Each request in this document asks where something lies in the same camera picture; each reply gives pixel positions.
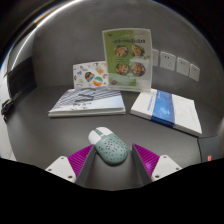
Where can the green and white computer mouse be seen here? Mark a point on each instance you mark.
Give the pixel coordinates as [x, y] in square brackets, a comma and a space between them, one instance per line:
[111, 148]

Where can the green menu sign stand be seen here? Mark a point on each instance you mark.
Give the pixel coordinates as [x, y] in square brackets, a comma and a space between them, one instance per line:
[128, 56]

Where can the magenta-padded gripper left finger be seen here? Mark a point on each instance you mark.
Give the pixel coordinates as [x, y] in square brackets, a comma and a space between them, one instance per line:
[65, 166]

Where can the black box with red label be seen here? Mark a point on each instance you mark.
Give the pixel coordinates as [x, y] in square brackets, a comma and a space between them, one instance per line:
[210, 148]

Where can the white cartoon sticker card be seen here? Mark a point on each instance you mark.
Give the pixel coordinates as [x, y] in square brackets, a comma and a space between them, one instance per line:
[90, 75]

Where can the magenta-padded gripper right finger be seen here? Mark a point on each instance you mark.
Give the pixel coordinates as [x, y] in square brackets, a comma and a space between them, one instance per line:
[163, 166]

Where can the grey striped book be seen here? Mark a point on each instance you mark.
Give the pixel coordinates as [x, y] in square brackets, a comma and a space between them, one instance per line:
[86, 101]

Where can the white book with blue band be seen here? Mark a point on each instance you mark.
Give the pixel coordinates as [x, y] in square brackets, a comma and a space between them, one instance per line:
[166, 108]

